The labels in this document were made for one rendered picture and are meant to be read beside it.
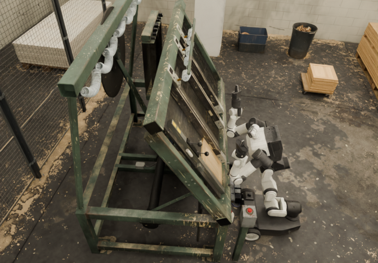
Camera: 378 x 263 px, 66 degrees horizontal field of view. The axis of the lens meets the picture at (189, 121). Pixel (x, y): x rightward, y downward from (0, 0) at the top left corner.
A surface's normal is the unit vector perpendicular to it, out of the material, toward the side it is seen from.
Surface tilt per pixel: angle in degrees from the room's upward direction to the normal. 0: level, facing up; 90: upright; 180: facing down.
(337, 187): 0
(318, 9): 90
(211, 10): 90
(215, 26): 90
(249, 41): 90
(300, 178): 0
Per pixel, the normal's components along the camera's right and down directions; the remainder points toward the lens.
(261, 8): -0.17, 0.65
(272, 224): 0.03, -0.75
